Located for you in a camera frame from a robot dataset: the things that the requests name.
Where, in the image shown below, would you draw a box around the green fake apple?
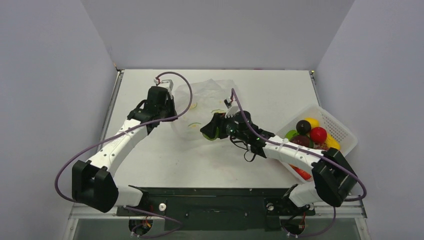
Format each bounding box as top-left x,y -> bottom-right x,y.
201,128 -> 219,141

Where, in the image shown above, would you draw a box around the clear plastic bag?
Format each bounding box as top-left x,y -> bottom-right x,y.
171,79 -> 238,141

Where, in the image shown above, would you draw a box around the dark red fake plum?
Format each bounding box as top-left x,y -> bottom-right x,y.
289,135 -> 314,148

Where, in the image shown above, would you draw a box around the red fake fruit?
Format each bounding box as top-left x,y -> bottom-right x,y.
309,127 -> 327,144

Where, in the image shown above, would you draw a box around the red fake apple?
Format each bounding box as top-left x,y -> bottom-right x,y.
290,164 -> 312,181

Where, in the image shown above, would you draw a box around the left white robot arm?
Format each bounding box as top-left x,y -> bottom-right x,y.
71,83 -> 177,215

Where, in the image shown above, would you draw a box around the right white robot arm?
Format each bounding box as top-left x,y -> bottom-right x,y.
200,111 -> 358,214

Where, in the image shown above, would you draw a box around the green fake leaf fruit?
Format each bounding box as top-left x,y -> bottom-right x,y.
285,130 -> 299,141

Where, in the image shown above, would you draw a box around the yellow fake pepper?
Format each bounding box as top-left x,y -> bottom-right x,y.
304,117 -> 320,129

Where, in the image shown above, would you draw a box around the dark red fake grapes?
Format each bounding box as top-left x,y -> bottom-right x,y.
313,142 -> 330,151

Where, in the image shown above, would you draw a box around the yellow fake mango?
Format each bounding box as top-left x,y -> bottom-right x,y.
324,133 -> 341,151

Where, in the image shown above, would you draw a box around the dark purple round fruit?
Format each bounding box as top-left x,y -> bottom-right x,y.
295,119 -> 312,135

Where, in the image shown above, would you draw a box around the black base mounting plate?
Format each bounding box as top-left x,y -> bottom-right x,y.
119,187 -> 312,232

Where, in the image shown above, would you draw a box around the white plastic basket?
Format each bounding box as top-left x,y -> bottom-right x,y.
274,104 -> 359,183

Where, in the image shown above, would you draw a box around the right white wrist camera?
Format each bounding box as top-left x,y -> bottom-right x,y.
224,97 -> 240,119

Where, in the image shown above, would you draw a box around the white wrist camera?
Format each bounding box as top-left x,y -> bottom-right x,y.
154,78 -> 174,93
224,97 -> 240,119

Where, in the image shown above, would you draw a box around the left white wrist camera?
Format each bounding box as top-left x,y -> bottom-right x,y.
154,78 -> 174,93

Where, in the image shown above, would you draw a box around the aluminium frame rail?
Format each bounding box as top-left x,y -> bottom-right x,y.
68,201 -> 367,220

